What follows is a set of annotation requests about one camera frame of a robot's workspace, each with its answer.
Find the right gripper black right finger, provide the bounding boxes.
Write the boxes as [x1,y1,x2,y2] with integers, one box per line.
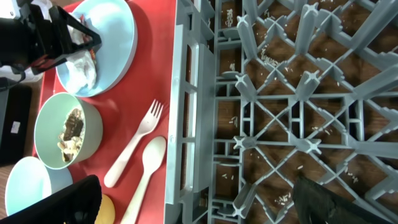
[292,175,389,224]

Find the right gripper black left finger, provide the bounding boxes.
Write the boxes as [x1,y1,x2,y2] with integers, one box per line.
[1,175,102,224]

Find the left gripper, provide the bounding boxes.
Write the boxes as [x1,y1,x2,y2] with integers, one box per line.
[1,1,101,75]

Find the yellow cup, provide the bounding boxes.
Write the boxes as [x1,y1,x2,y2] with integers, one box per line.
[95,194,116,224]

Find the white napkin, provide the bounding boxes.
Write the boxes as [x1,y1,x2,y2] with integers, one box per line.
[65,14,96,93]

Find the green bowl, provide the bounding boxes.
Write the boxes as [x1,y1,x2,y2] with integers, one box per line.
[34,93,103,170]

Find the black waste tray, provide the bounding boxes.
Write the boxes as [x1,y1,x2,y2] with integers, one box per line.
[0,85,32,167]

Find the grey dishwasher rack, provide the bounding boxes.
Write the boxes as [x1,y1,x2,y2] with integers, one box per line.
[163,1,397,223]

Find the light blue bowl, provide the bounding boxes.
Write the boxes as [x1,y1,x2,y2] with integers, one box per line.
[5,156,73,216]

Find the food scraps and rice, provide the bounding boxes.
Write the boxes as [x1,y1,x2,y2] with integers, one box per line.
[57,108,85,162]

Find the light blue plate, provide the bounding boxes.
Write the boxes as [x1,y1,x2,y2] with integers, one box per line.
[56,0,138,97]

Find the white plastic spoon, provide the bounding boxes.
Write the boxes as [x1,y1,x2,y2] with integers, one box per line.
[120,136,166,224]

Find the red plastic tray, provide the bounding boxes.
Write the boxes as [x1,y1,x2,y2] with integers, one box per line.
[32,0,178,224]

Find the white plastic fork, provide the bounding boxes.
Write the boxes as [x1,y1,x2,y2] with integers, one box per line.
[104,99,164,188]

